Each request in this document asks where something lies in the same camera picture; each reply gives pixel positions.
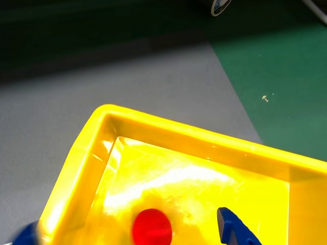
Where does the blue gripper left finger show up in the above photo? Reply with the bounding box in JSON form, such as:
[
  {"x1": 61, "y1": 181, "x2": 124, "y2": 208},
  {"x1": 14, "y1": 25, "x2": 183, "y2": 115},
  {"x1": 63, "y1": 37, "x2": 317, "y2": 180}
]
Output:
[{"x1": 12, "y1": 220, "x2": 42, "y2": 245}]

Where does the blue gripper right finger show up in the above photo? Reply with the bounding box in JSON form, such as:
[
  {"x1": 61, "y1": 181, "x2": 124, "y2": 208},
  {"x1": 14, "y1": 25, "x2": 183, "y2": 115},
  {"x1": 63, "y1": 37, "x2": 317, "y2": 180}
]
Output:
[{"x1": 216, "y1": 207, "x2": 263, "y2": 245}]

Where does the yellow plastic bin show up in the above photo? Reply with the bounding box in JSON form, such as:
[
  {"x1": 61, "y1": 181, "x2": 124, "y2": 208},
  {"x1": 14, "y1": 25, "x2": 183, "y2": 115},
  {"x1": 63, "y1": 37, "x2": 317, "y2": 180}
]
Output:
[{"x1": 37, "y1": 103, "x2": 327, "y2": 245}]

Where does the green table mat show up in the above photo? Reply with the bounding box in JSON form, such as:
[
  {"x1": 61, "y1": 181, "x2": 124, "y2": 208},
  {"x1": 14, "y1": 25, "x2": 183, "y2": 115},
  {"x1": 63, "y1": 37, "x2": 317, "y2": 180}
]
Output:
[{"x1": 0, "y1": 0, "x2": 327, "y2": 163}]

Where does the red ball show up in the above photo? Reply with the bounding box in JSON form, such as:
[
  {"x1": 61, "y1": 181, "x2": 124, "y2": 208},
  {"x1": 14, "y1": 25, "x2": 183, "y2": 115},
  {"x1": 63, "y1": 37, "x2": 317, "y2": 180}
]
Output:
[{"x1": 131, "y1": 208, "x2": 173, "y2": 245}]

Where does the white round disc blue print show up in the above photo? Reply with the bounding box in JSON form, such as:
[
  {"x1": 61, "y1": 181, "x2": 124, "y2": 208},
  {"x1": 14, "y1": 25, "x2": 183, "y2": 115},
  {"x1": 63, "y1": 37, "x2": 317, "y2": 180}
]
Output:
[{"x1": 211, "y1": 0, "x2": 232, "y2": 17}]

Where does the white cable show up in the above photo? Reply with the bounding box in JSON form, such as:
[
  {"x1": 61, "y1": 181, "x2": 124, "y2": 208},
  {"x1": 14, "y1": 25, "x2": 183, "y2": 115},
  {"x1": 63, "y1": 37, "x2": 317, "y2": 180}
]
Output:
[{"x1": 301, "y1": 0, "x2": 327, "y2": 26}]

